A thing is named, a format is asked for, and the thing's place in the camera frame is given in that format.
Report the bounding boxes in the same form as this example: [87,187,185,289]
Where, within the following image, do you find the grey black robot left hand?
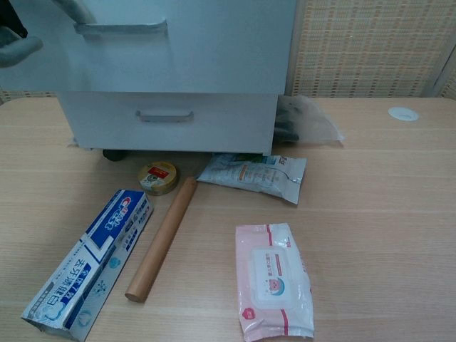
[0,0,97,70]

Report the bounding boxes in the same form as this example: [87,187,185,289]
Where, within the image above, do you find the silver bar drawer handle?
[73,19,169,39]
[135,110,195,124]

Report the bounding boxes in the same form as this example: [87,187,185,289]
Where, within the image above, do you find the bamboo folding screen panel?
[432,0,456,100]
[0,88,61,105]
[289,0,451,100]

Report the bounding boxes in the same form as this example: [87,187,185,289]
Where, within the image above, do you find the black caster wheel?
[103,149,128,163]

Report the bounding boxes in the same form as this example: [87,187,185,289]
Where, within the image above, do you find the round gold tin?
[138,160,180,197]

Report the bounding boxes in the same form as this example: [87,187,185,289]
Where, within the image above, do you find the blue white toothpaste box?
[20,189,155,342]

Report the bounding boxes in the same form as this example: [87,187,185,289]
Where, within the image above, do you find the wooden rolling pin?
[124,176,198,304]

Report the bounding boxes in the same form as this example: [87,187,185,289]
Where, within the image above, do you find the grey foil snack pouch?
[196,152,309,205]

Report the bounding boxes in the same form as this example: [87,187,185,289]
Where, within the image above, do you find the black parts inside bag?
[274,95,304,144]

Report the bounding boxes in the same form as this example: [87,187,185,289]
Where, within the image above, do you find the clear plastic bag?
[273,93,346,147]

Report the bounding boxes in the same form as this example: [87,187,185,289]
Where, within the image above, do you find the pink wet wipes pack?
[234,222,316,342]

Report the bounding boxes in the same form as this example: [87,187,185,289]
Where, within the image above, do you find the white table cable grommet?
[387,105,420,123]

